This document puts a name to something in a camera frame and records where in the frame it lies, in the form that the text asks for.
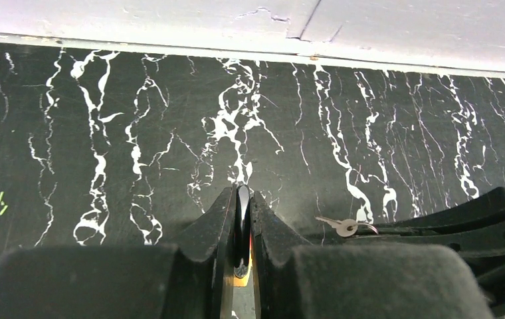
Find large brass padlock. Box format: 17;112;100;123
233;185;251;288

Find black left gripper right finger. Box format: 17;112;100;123
251;192;493;318

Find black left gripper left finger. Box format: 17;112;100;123
0;187;237;318

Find silver keys of large padlock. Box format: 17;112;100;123
315;216;379;238

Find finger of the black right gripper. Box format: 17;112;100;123
342;222;505;315
355;187;505;236

